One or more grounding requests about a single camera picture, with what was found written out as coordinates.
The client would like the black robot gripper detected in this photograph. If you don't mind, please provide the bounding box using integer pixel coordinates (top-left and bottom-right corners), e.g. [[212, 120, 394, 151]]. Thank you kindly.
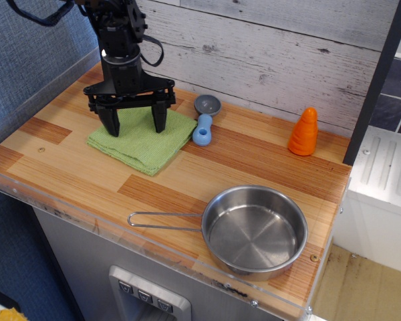
[[84, 58, 176, 137]]

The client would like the green cloth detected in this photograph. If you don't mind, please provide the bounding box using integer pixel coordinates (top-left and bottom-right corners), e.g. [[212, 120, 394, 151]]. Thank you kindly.
[[87, 107, 197, 177]]

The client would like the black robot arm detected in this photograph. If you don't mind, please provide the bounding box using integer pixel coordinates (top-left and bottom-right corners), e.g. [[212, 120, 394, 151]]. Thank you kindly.
[[77, 1, 176, 137]]

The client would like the stainless steel pot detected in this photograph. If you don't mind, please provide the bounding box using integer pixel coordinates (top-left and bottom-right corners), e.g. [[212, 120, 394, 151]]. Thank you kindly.
[[127, 185, 309, 282]]

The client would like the blue grey toy scoop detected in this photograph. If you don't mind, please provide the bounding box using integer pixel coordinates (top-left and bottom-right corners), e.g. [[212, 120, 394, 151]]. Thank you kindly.
[[192, 94, 222, 146]]

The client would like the orange toy carrot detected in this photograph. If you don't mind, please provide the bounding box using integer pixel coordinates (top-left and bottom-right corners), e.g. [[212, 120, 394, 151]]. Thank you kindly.
[[287, 107, 318, 156]]

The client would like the grey dispenser button panel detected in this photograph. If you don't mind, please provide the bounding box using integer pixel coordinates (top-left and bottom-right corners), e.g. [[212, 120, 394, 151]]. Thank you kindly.
[[109, 265, 192, 320]]

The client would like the yellow object at corner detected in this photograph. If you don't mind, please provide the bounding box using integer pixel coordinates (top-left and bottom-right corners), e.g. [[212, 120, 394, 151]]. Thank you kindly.
[[0, 308, 28, 321]]

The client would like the white ridged cabinet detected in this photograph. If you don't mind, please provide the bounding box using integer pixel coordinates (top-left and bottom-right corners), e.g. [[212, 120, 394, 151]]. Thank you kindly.
[[333, 126, 401, 271]]

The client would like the black vertical post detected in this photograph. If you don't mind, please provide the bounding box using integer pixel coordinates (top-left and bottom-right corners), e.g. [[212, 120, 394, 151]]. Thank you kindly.
[[92, 21, 103, 62]]

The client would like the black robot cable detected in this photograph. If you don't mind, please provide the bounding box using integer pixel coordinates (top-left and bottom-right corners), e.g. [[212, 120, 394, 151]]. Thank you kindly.
[[5, 0, 164, 67]]

